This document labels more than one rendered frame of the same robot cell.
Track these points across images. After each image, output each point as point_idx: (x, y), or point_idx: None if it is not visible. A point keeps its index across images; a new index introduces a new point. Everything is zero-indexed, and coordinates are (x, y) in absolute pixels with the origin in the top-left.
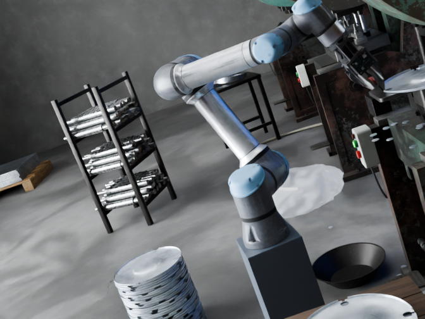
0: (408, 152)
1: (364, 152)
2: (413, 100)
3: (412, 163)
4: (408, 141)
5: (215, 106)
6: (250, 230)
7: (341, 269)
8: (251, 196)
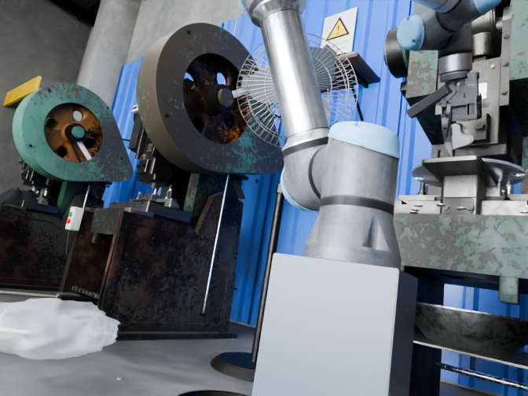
0: (434, 243)
1: None
2: (403, 207)
3: (437, 258)
4: (451, 227)
5: (306, 38)
6: (371, 223)
7: None
8: (395, 162)
